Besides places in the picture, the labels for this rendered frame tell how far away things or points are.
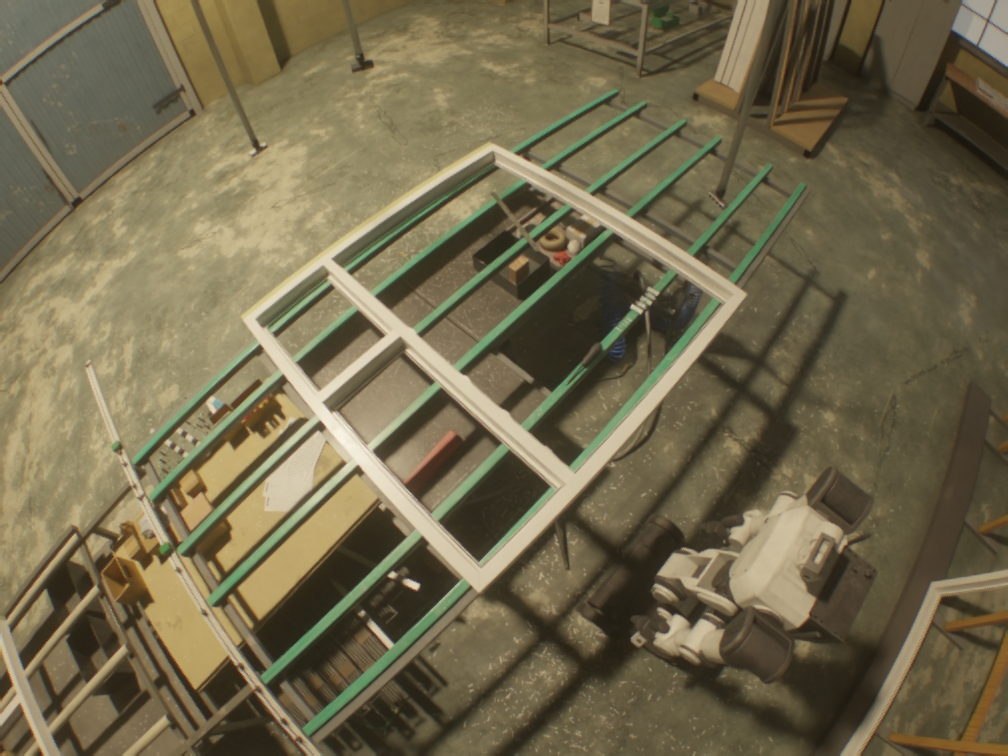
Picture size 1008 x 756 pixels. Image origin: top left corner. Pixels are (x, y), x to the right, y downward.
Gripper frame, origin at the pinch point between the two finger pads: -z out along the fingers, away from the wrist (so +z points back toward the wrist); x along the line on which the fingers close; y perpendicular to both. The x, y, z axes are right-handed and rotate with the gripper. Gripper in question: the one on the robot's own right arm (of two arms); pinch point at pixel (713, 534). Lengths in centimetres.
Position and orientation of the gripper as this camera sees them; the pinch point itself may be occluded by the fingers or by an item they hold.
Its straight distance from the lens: 197.6
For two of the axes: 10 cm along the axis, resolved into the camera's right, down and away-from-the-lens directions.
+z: 0.9, -3.6, -9.3
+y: -6.7, 6.7, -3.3
